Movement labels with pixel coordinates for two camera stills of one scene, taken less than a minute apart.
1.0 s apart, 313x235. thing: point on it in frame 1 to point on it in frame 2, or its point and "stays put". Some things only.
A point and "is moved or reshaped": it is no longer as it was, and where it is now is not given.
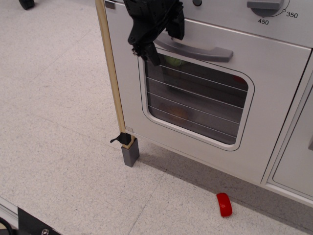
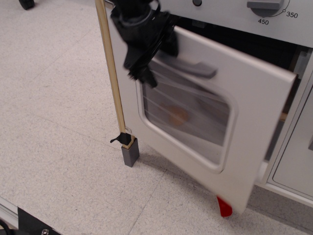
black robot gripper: (151, 19) to (143, 29)
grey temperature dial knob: (265, 8) stays put
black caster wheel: (27, 4) stays put
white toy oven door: (218, 95) is moved or reshaped
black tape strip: (123, 137) stays put
